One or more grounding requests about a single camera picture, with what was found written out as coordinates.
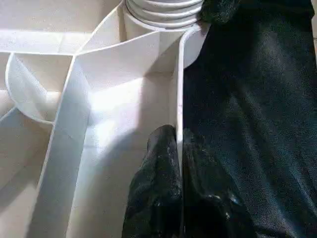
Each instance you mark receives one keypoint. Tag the white plastic table top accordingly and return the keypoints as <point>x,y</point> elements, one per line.
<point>111,99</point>

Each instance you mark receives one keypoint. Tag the black work mat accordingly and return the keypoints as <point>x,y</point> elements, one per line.
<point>260,111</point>

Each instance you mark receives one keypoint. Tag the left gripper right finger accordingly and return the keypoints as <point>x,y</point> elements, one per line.
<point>210,203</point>

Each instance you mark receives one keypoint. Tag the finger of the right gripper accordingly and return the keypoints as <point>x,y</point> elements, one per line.
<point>219,10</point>

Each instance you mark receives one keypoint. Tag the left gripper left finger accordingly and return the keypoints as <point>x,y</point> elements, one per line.
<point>158,188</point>

